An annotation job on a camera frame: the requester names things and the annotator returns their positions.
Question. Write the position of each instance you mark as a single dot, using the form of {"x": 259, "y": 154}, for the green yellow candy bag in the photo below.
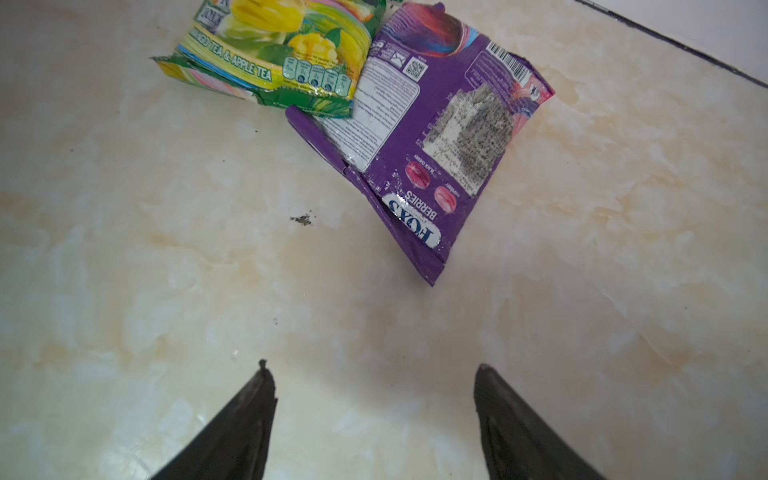
{"x": 279, "y": 53}

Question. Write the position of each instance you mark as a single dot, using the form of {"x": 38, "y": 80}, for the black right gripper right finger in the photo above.
{"x": 516, "y": 442}

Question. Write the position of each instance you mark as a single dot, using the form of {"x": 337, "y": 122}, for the purple candy bag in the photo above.
{"x": 436, "y": 107}

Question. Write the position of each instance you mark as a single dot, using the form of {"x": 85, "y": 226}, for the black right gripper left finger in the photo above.
{"x": 235, "y": 443}

